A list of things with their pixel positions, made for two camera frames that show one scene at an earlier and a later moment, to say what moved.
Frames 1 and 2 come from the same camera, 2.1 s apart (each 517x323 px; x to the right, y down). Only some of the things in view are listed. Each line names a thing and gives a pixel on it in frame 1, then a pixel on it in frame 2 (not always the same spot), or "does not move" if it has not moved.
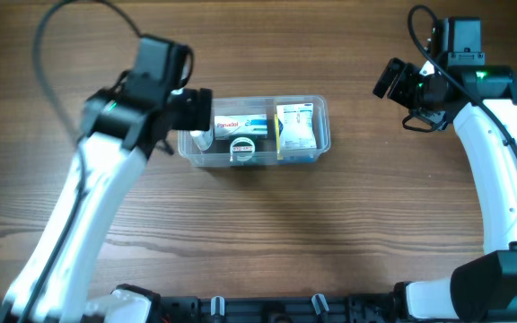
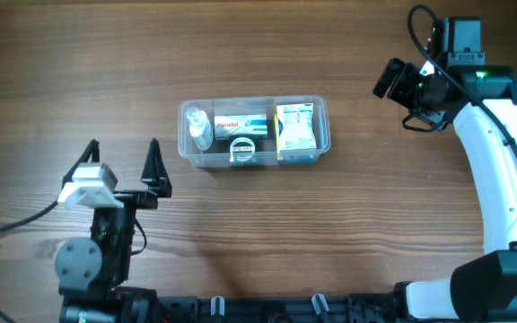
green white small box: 243,150 does not move
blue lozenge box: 307,154 does not move
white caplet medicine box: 229,126 does not move
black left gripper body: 189,111 → 136,197
